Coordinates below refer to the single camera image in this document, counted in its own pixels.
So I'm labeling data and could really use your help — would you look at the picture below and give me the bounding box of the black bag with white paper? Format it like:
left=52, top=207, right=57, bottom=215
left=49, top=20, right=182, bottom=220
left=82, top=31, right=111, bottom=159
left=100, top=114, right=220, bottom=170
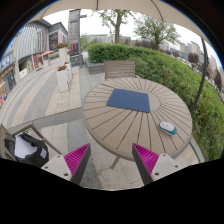
left=4, top=132, right=49, bottom=168

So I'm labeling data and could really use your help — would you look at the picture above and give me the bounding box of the far white planter with flowers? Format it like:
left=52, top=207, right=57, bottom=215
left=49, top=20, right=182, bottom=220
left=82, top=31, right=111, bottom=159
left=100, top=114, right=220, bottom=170
left=56, top=42, right=68, bottom=65

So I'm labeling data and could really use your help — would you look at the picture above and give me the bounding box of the white planter with flowers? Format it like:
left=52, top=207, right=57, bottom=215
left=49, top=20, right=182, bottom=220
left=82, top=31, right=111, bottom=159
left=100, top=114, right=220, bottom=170
left=56, top=42, right=68, bottom=65
left=56, top=66, right=70, bottom=92

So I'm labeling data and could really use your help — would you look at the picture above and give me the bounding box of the round slatted wooden table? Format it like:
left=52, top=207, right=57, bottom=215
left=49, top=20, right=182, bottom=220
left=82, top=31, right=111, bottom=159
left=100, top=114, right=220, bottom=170
left=83, top=78, right=192, bottom=160

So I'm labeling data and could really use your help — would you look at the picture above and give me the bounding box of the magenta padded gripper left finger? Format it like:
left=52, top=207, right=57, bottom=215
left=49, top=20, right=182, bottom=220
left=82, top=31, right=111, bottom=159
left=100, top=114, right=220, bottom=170
left=40, top=143, right=92, bottom=186

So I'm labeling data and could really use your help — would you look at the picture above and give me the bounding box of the near white planter with flowers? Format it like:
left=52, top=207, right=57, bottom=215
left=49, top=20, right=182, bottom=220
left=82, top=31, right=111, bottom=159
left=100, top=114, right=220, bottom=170
left=56, top=66, right=70, bottom=92

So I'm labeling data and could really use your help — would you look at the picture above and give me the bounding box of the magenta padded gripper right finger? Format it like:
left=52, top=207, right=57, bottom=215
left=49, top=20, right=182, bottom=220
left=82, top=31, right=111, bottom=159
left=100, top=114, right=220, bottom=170
left=131, top=142, right=183, bottom=186

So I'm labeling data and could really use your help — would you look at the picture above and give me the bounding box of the wooden chair frame at left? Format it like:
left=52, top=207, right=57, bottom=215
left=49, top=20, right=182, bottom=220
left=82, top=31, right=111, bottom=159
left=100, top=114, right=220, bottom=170
left=0, top=121, right=63, bottom=160

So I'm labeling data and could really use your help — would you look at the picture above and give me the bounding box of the tall stone sign pillar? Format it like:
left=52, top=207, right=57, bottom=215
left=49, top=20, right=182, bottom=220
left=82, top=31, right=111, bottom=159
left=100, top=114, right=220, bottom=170
left=68, top=9, right=86, bottom=67

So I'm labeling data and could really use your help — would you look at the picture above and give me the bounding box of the blue mouse pad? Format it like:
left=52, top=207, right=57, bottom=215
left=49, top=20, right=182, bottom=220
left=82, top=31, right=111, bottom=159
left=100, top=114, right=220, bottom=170
left=106, top=89, right=150, bottom=113

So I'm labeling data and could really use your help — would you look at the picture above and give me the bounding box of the curved dark umbrella pole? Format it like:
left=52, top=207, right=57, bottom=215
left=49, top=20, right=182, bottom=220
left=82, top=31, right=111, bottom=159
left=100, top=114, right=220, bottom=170
left=189, top=38, right=209, bottom=116

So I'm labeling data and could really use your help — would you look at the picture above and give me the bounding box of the green hedge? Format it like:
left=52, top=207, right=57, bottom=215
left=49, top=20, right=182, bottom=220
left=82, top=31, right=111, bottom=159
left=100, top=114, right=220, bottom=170
left=87, top=43, right=224, bottom=161

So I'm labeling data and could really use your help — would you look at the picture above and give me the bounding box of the slatted wooden chair behind table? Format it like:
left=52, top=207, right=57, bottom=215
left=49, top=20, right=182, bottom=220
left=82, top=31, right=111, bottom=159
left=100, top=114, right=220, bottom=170
left=104, top=60, right=135, bottom=80

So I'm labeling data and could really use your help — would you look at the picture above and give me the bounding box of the white and teal computer mouse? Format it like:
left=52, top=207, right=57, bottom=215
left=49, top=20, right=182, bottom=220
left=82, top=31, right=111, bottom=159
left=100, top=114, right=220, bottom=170
left=159, top=121, right=177, bottom=135

